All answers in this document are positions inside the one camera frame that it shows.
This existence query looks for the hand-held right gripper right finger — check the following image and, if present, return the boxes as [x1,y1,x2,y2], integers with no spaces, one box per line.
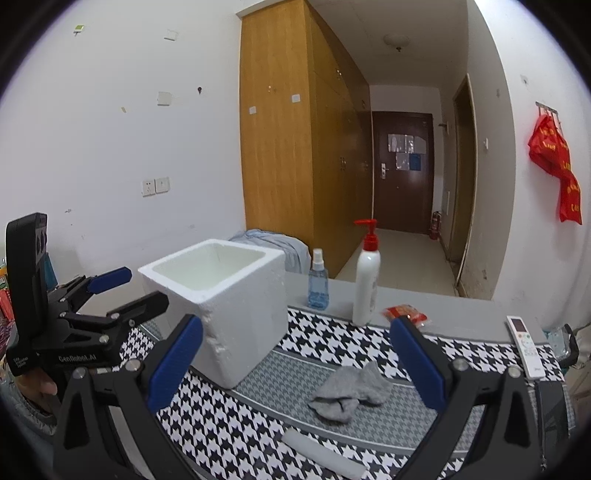
[390,316,546,480]

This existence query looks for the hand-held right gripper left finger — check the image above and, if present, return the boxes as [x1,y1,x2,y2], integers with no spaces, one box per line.
[53,314,204,480]

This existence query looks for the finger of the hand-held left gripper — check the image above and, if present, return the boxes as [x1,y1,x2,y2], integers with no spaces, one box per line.
[48,267,133,315]
[60,292,170,344]

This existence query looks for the grey sock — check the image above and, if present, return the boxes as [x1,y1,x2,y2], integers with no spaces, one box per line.
[308,361,393,425]

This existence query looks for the white foam box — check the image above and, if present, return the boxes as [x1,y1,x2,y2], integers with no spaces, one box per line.
[137,239,289,388]

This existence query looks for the person's left forearm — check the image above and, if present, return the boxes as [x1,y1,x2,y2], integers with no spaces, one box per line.
[0,390,58,480]

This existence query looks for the person's left hand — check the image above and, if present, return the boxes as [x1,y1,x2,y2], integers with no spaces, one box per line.
[21,368,61,403]

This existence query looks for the red snack packet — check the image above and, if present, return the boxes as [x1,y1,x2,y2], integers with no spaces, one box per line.
[382,305,429,328]

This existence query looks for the white lotion pump bottle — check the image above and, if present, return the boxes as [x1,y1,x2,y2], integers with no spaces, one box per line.
[352,219,382,326]

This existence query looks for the houndstooth table mat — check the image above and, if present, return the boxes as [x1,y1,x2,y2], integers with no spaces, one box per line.
[117,308,564,480]

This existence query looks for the white remote control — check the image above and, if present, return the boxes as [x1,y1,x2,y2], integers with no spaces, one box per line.
[506,315,546,380]

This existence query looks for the clear blue spray bottle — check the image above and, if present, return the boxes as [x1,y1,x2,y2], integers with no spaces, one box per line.
[308,248,329,309]

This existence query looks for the white foam tube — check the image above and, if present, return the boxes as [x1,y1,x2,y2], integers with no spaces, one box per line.
[281,430,368,480]

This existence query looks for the clear plastic packet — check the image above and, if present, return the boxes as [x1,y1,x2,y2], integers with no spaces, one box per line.
[549,324,579,366]

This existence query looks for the black flat device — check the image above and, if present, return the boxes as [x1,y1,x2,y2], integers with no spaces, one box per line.
[536,382,578,480]

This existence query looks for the light blue cloth pile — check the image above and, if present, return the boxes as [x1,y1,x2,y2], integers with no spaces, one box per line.
[229,229,311,273]

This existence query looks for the dark brown entrance door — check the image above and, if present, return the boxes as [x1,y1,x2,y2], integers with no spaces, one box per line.
[372,111,434,235]

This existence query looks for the paper notices on door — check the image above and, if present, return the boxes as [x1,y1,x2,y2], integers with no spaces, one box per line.
[388,133,428,171]

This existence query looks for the wooden wardrobe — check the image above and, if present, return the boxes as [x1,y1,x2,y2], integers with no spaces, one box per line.
[239,0,372,280]

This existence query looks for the red plastic bags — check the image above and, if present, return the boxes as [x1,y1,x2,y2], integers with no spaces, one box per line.
[529,113,583,225]

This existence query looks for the wooden side door frame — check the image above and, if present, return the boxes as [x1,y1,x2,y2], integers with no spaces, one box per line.
[450,74,477,278]

